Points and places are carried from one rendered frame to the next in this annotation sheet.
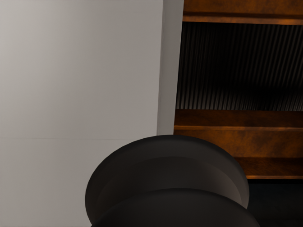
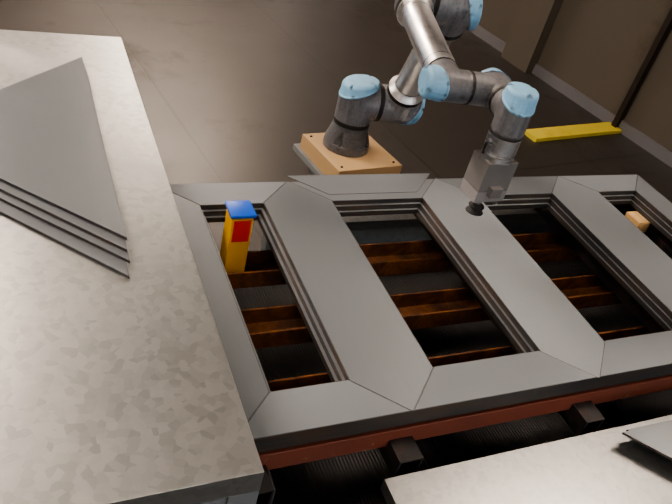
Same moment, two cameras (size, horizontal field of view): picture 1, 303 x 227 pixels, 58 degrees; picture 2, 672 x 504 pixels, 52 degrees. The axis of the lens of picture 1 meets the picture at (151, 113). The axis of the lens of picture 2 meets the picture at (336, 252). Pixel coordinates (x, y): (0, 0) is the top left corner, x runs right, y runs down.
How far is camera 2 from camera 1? 1.61 m
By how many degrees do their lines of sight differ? 35
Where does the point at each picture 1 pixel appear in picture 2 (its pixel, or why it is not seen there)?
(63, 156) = (468, 229)
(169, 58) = (456, 251)
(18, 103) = (484, 238)
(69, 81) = (476, 242)
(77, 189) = (461, 222)
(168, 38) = (459, 254)
